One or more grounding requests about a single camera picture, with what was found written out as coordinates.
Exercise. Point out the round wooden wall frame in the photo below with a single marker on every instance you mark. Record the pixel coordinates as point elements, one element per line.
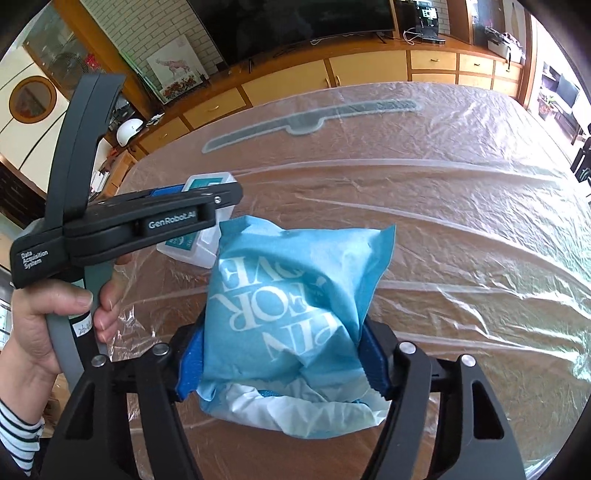
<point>32,100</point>

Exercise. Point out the giraffe picture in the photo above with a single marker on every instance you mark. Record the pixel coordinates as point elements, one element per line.
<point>174,61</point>

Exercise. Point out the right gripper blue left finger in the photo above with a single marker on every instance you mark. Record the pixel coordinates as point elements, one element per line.
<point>190,360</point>

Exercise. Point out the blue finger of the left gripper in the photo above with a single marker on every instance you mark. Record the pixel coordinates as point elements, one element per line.
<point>168,190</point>

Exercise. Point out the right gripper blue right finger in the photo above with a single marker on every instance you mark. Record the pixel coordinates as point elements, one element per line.
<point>375,353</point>

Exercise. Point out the large black television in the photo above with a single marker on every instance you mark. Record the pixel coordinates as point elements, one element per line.
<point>241,29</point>

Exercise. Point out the striped sleeve forearm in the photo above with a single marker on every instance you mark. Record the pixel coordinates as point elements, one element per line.
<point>20,441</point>

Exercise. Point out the teal white small box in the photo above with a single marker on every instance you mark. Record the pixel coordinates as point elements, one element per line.
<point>199,248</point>

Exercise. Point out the blue plastic snack bag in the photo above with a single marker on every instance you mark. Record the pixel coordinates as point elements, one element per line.
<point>283,323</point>

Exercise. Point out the long wooden tv cabinet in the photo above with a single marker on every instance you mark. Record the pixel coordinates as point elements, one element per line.
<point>332,78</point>

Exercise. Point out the white helmet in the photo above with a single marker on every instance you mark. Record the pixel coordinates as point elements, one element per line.
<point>127,130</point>

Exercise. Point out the red floral picture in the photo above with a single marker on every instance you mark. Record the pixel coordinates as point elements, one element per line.
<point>178,86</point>

